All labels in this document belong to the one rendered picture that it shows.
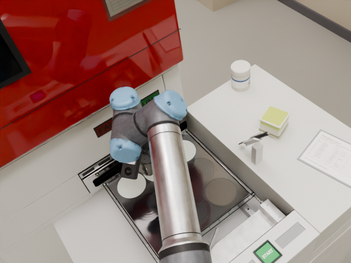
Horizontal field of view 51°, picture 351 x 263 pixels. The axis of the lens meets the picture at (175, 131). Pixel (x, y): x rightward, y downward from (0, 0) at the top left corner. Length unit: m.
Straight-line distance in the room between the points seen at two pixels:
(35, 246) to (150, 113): 0.81
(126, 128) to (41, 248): 0.75
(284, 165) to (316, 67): 1.85
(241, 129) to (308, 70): 1.73
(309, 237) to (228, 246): 0.23
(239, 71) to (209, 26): 2.09
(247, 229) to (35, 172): 0.67
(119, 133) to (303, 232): 0.57
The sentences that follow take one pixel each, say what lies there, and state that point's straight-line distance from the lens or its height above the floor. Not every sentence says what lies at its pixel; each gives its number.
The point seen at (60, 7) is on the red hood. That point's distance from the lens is 0.88.
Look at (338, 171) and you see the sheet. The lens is 1.21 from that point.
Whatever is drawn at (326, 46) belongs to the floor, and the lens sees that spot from 3.18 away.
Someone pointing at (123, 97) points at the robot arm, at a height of 1.32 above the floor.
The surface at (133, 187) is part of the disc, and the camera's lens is 1.27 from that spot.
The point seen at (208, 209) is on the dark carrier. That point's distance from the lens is 1.19.
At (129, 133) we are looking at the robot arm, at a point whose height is 1.31.
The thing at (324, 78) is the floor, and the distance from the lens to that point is 2.90.
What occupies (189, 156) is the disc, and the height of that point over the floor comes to 0.90.
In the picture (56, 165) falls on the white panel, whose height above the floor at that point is 1.07.
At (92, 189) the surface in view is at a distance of 1.35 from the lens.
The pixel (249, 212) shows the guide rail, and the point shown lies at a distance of 1.24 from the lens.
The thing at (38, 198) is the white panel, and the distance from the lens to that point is 1.28.
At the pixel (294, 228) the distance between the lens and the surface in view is 1.11.
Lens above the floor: 1.96
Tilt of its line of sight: 50 degrees down
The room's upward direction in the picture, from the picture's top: 13 degrees counter-clockwise
